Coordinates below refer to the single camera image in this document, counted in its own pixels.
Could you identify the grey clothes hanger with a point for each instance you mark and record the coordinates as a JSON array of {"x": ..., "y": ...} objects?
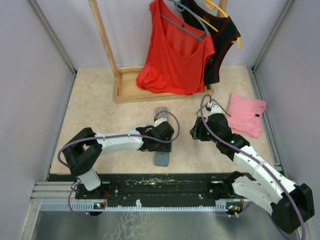
[{"x": 190, "y": 23}]

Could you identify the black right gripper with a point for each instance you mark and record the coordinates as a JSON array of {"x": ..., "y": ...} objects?
[{"x": 197, "y": 131}]

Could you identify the wooden clothes rack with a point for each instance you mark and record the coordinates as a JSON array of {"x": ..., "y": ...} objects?
[{"x": 125, "y": 88}]

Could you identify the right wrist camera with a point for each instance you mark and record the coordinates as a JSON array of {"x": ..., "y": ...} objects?
[{"x": 213, "y": 108}]

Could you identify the grey glasses case green lining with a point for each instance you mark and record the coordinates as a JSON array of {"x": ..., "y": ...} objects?
[{"x": 161, "y": 112}]

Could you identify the blue-grey glasses case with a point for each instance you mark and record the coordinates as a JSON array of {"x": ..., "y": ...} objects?
[{"x": 162, "y": 159}]

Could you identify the red tank top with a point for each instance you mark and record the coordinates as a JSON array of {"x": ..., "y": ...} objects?
[{"x": 177, "y": 54}]

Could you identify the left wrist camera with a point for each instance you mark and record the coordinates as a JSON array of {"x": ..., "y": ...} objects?
[{"x": 160, "y": 120}]

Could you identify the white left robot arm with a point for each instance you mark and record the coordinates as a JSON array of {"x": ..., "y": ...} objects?
[{"x": 86, "y": 147}]

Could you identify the folded pink t-shirt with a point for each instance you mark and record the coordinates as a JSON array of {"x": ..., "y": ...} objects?
[{"x": 244, "y": 115}]

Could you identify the light blue cleaning cloth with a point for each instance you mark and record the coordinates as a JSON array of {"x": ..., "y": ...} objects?
[{"x": 133, "y": 130}]

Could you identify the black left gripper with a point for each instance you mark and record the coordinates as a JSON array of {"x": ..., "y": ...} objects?
[{"x": 164, "y": 147}]

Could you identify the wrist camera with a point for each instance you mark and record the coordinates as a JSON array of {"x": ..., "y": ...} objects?
[
  {"x": 213, "y": 108},
  {"x": 160, "y": 120}
]

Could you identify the black maroon-trimmed tank top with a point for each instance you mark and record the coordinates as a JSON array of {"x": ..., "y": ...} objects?
[{"x": 223, "y": 33}]

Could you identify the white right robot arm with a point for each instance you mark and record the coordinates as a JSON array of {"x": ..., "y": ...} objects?
[{"x": 288, "y": 204}]

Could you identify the thin metal frame sunglasses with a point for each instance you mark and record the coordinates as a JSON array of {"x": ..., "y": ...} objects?
[{"x": 198, "y": 113}]

